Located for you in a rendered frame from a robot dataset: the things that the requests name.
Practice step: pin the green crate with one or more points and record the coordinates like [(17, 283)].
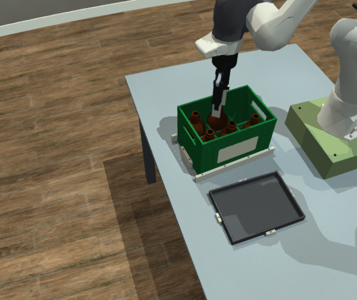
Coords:
[(231, 147)]

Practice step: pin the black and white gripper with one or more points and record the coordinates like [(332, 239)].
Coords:
[(220, 84)]

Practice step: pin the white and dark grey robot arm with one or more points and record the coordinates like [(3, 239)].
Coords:
[(271, 29)]

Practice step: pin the brown bottle with green label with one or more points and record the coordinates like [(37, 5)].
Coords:
[(230, 128)]

